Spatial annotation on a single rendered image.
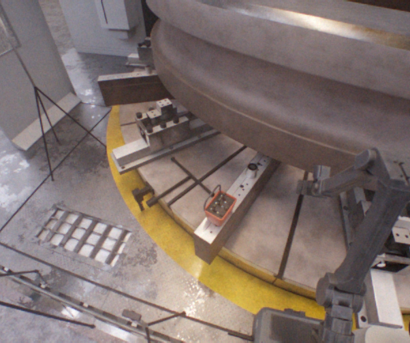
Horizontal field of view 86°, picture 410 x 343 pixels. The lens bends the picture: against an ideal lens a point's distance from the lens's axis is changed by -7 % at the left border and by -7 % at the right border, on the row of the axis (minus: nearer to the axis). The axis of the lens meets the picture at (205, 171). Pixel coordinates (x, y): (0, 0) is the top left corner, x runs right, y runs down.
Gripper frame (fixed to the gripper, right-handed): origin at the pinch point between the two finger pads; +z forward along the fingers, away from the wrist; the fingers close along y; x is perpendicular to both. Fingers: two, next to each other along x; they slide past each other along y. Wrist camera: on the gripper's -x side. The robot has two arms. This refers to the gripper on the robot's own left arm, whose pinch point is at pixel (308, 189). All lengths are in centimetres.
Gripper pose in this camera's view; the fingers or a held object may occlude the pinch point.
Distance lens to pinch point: 125.2
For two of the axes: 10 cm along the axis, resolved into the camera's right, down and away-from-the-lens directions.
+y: -9.7, -1.7, 1.9
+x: -1.8, 9.8, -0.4
